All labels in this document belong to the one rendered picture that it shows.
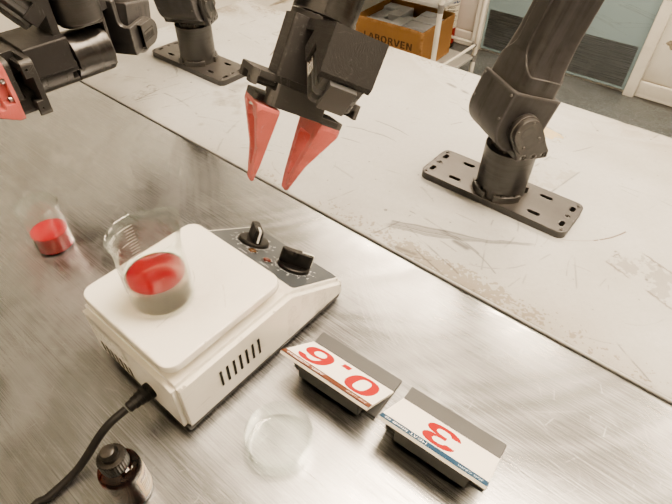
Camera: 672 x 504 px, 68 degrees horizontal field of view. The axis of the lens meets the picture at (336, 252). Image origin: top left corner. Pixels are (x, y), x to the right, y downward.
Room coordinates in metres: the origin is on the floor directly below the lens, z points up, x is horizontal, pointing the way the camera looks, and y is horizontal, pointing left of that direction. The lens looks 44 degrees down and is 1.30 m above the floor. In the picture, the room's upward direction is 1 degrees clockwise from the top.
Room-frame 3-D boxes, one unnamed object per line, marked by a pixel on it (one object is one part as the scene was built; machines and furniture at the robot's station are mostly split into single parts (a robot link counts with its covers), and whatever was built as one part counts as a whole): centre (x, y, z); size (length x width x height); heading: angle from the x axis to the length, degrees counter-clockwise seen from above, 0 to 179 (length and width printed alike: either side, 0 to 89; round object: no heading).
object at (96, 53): (0.62, 0.32, 1.05); 0.07 x 0.06 x 0.07; 139
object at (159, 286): (0.27, 0.14, 1.02); 0.06 x 0.05 x 0.08; 151
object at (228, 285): (0.28, 0.13, 0.98); 0.12 x 0.12 x 0.01; 51
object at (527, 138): (0.52, -0.20, 1.00); 0.09 x 0.06 x 0.06; 16
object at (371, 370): (0.25, -0.01, 0.92); 0.09 x 0.06 x 0.04; 54
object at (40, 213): (0.42, 0.32, 0.93); 0.04 x 0.04 x 0.06
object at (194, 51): (0.90, 0.26, 0.94); 0.20 x 0.07 x 0.08; 51
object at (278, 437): (0.19, 0.04, 0.91); 0.06 x 0.06 x 0.02
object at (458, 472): (0.19, -0.09, 0.92); 0.09 x 0.06 x 0.04; 54
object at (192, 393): (0.30, 0.11, 0.94); 0.22 x 0.13 x 0.08; 141
